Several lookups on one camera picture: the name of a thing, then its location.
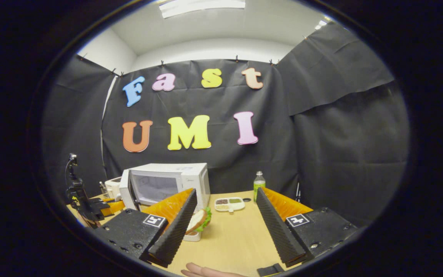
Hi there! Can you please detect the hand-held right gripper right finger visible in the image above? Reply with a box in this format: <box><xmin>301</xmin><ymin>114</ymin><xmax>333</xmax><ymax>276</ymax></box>
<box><xmin>256</xmin><ymin>188</ymin><xmax>358</xmax><ymax>268</ymax></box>

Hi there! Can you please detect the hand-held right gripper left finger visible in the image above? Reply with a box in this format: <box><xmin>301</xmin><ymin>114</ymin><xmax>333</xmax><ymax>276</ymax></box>
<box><xmin>93</xmin><ymin>188</ymin><xmax>198</xmax><ymax>268</ymax></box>

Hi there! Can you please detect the lettuce sandwich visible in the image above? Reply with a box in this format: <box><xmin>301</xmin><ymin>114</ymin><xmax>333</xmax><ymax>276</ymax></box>
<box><xmin>186</xmin><ymin>207</ymin><xmax>212</xmax><ymax>234</ymax></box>

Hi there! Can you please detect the white microwave oven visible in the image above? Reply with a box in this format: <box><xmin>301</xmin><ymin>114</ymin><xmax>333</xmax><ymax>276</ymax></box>
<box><xmin>119</xmin><ymin>163</ymin><xmax>210</xmax><ymax>212</ymax></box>

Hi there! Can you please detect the white toaster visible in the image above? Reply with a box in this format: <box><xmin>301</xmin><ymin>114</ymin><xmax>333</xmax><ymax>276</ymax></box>
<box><xmin>105</xmin><ymin>177</ymin><xmax>123</xmax><ymax>201</ymax></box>

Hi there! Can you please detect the green drink bottle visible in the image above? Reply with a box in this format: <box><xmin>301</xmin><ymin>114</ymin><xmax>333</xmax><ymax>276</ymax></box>
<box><xmin>253</xmin><ymin>171</ymin><xmax>266</xmax><ymax>202</ymax></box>

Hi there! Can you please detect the white divided snack dish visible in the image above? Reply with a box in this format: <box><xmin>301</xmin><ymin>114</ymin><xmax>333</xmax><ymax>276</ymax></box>
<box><xmin>215</xmin><ymin>197</ymin><xmax>246</xmax><ymax>213</ymax></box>

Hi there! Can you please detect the black backdrop cloth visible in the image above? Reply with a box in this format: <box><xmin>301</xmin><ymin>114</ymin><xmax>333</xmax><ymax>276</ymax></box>
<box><xmin>41</xmin><ymin>21</ymin><xmax>410</xmax><ymax>227</ymax></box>

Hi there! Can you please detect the large ceiling light panel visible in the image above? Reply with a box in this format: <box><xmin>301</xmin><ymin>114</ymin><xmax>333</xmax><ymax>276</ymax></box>
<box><xmin>159</xmin><ymin>0</ymin><xmax>246</xmax><ymax>19</ymax></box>

